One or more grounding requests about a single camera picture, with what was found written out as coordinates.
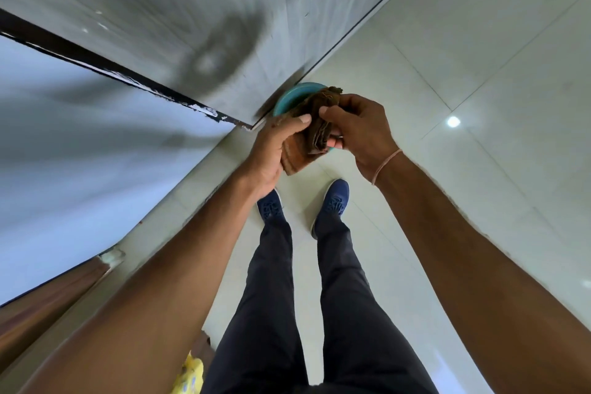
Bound person's right hand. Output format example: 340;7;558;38
318;93;403;185

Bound person's left hand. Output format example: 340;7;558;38
242;113;313;199

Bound brown cleaning cloth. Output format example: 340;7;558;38
280;86;345;176

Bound teal plastic bucket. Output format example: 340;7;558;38
272;82;336;152

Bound person's right forearm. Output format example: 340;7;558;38
374;151;591;394

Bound person's left forearm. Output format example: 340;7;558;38
18;169;278;394

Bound person's left blue shoe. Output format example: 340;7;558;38
256;189;287;223

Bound person's blue shoe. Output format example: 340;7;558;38
256;189;287;223
310;178;351;240

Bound person's right blue shoe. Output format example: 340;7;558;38
310;178;351;240

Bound pale blue door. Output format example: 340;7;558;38
0;33;239;307

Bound person's dark trousers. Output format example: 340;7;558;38
201;211;440;394

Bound thin pink wristband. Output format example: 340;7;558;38
371;148;404;187

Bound yellow patterned cloth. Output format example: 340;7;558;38
171;352;205;394

